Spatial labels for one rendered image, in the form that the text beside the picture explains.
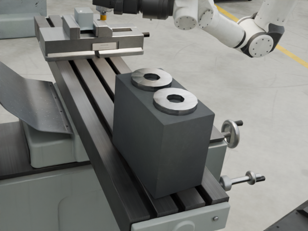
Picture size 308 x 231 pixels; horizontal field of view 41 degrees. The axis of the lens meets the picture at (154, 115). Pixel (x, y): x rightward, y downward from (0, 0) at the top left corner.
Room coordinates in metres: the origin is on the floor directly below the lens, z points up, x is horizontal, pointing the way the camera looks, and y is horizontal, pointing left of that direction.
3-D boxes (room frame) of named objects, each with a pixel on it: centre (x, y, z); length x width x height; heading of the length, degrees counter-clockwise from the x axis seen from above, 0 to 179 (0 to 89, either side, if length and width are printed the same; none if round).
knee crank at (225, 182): (1.26, -0.36, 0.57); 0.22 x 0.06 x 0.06; 116
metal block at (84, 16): (1.37, 0.27, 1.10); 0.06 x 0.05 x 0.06; 25
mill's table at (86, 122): (1.17, 0.18, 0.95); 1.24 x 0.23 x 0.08; 26
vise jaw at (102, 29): (1.39, 0.22, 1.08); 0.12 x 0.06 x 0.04; 25
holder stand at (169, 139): (0.77, -0.01, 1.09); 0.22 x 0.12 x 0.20; 32
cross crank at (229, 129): (1.37, -0.28, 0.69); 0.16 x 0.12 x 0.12; 116
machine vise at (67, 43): (1.38, 0.25, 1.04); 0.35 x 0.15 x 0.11; 115
